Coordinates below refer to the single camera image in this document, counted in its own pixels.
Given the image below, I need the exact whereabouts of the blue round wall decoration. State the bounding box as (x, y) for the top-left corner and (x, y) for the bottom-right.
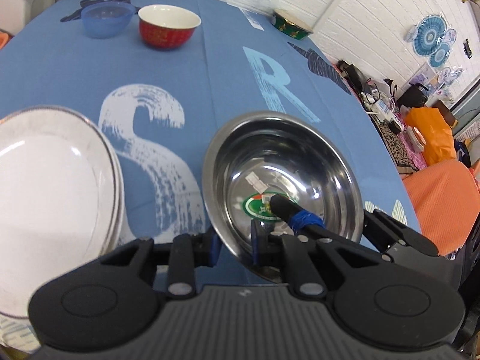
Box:
(403, 15), (457, 69)

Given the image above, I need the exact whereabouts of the green gold patterned bowl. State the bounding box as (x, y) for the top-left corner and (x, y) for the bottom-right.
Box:
(272, 9), (313, 40)

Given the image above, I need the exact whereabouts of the stainless steel bowl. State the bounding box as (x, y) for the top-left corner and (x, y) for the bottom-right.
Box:
(202, 111), (364, 282)

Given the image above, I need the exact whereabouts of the red ceramic bowl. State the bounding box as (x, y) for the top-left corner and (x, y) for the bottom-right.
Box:
(137, 4), (202, 49)

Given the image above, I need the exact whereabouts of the blue translucent plastic bowl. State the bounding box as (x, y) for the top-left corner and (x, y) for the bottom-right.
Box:
(80, 1), (137, 39)

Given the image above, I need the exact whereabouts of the orange plastic basin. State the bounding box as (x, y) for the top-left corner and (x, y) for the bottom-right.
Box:
(0, 32), (11, 50)

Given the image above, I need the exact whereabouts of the blue printed tablecloth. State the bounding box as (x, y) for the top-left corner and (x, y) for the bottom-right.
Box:
(1, 0), (419, 243)

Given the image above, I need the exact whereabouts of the large oval white plate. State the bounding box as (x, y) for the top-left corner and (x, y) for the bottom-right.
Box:
(1, 106), (125, 320)

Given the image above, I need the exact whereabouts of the orange cloth cushion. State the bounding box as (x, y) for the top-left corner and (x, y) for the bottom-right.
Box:
(403, 159), (479, 256)

